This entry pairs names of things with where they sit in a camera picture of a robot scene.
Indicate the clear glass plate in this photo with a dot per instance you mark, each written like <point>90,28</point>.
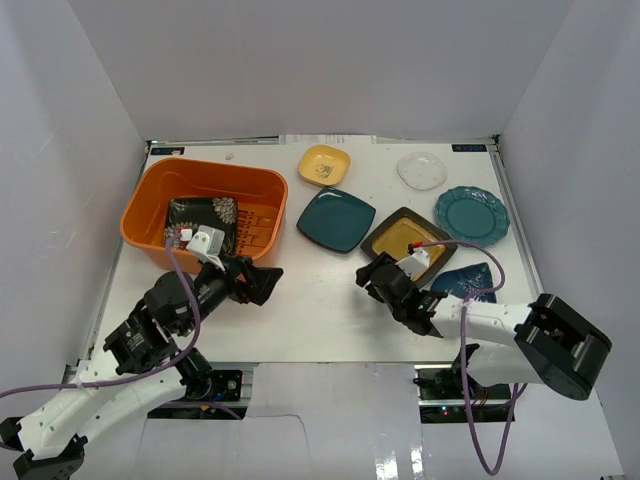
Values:
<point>421,171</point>

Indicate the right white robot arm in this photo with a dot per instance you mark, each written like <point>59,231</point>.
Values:
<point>544,342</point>

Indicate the teal square plate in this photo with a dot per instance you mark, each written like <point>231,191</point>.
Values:
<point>336,220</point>

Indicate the yellow and black square plate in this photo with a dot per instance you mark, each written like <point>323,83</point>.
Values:
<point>403,227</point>

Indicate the yellow panda square dish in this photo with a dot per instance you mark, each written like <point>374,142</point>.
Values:
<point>324,165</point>

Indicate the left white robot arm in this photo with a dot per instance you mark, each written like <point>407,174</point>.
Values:
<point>147,362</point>

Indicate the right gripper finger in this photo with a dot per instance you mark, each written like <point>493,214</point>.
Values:
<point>363,276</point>
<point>383,259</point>

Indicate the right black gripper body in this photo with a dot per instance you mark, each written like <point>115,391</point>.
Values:
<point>397,314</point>

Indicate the white paper sheets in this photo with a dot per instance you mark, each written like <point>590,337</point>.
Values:
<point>327,139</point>

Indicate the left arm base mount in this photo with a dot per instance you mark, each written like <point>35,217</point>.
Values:
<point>227,399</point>

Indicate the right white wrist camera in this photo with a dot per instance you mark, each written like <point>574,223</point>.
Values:
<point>416,263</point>

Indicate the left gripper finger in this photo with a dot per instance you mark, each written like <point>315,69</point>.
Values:
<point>260,283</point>
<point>238,264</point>

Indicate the orange plastic bin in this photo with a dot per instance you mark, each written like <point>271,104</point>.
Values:
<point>261,195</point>

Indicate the black floral square plate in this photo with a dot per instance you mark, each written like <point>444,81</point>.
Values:
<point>217,212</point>

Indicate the dark blue shell plate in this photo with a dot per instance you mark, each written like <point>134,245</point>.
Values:
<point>460,282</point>

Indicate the teal scalloped round plate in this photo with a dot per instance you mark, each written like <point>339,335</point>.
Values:
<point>472,215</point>

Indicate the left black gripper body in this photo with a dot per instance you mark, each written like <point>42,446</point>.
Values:
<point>240,280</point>

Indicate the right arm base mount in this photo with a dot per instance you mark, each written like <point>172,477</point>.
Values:
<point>441,399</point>

